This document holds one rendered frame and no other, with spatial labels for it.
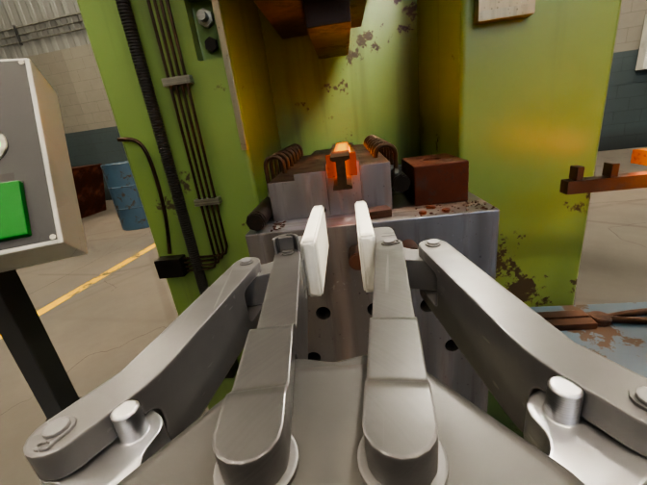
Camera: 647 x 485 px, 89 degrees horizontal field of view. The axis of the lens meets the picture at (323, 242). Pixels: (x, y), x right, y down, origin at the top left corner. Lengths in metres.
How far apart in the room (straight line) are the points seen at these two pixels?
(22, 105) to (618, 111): 7.46
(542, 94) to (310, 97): 0.57
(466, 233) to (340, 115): 0.60
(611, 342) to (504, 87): 0.46
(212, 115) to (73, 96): 8.27
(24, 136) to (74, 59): 8.24
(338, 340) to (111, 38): 0.68
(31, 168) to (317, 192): 0.39
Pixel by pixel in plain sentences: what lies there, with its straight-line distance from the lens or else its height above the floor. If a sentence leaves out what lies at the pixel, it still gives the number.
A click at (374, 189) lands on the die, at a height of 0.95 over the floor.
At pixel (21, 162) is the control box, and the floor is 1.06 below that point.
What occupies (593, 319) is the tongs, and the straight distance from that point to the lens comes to 0.73.
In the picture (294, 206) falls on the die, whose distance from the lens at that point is 0.55.
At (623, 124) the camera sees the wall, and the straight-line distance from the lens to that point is 7.62.
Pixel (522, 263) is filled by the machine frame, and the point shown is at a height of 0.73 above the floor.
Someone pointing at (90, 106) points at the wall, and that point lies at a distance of 8.73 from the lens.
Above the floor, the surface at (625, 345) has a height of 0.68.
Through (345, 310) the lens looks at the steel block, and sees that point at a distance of 0.56.
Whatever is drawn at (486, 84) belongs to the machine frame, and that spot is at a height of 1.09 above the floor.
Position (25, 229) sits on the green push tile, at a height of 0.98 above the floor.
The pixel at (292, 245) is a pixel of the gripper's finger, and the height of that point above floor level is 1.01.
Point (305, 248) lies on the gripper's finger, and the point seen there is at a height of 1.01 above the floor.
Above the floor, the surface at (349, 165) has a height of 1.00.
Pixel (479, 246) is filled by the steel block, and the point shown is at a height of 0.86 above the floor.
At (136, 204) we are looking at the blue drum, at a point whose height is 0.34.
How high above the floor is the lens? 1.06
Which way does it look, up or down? 20 degrees down
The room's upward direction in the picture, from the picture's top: 8 degrees counter-clockwise
